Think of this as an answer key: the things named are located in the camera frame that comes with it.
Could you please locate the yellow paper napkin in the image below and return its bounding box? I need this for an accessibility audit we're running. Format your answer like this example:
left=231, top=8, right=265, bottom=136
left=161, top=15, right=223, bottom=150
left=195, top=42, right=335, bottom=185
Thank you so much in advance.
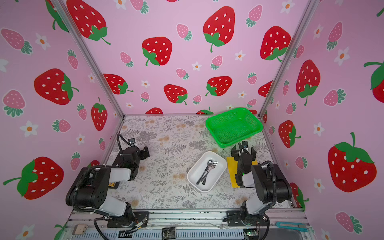
left=227, top=157, right=259, bottom=188

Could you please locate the silver fork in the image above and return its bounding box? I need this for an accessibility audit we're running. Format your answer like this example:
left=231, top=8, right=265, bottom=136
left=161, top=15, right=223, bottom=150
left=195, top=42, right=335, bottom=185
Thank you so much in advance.
left=202, top=161, right=218, bottom=185

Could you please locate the silver spoon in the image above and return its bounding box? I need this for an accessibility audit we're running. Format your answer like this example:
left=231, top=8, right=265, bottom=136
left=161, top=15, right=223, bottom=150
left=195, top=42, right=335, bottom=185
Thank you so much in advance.
left=197, top=160, right=214, bottom=185

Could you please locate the white rectangular tray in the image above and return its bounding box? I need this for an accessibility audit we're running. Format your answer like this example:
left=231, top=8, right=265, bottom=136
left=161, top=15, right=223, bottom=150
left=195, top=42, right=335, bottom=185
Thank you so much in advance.
left=187, top=151, right=228, bottom=193

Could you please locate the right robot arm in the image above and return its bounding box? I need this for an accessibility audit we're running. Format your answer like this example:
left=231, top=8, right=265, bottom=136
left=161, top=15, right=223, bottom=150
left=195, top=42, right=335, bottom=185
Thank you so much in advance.
left=226, top=142, right=293, bottom=226

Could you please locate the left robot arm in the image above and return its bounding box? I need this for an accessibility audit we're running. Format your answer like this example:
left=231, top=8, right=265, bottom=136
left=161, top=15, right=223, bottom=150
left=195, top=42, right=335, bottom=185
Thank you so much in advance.
left=66, top=145, right=150, bottom=226

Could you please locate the green plastic basket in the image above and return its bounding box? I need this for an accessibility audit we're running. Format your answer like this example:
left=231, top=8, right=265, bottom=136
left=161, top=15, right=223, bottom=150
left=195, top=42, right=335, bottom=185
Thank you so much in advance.
left=206, top=108, right=264, bottom=149

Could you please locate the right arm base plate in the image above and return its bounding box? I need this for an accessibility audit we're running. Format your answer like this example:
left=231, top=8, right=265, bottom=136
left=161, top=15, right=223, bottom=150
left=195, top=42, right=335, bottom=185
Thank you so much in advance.
left=223, top=210, right=269, bottom=227

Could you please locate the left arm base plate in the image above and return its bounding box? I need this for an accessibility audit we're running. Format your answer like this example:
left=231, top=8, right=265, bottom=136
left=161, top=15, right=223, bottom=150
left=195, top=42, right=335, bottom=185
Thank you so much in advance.
left=107, top=211, right=150, bottom=229

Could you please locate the aluminium frame rail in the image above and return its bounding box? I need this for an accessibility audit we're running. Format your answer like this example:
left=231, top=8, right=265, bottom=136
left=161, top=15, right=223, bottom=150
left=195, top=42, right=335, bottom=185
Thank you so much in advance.
left=59, top=209, right=316, bottom=240

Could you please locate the teal handled tool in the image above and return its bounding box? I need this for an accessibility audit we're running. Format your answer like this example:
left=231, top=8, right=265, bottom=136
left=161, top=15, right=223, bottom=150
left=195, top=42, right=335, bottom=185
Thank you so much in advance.
left=276, top=222, right=308, bottom=232

